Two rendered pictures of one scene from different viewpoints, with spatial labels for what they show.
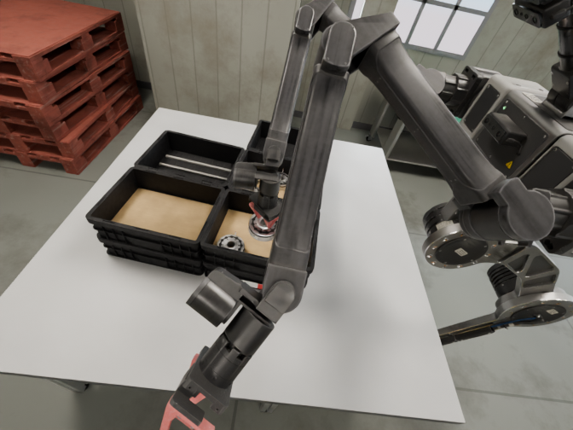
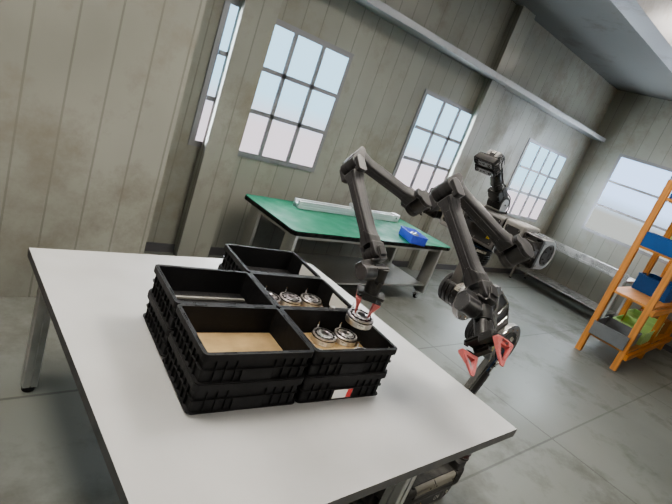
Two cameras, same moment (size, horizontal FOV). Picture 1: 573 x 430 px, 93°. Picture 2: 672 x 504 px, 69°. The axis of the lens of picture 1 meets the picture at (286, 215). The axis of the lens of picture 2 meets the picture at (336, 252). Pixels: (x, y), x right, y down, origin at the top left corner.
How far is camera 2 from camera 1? 140 cm
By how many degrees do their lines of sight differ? 44
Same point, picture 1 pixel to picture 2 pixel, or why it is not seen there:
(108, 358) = (297, 491)
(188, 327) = (327, 444)
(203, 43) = (30, 155)
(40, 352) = not seen: outside the picture
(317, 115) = (459, 216)
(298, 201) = (472, 253)
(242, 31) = (98, 141)
